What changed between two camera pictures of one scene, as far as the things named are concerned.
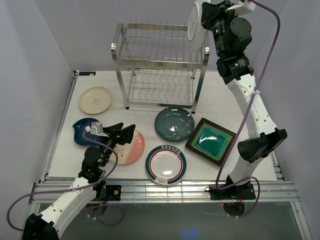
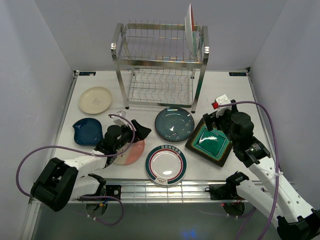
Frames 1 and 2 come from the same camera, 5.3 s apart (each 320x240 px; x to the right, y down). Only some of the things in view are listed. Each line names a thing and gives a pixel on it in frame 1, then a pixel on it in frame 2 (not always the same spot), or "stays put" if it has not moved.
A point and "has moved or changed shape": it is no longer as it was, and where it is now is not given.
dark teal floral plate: [174, 124] stays put
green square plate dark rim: [211, 141] stays put
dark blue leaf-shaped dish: [78, 126] stays put
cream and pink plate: [129, 153] stays put
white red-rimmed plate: [196, 33] has moved or changed shape
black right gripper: [212, 12] to [209, 120]
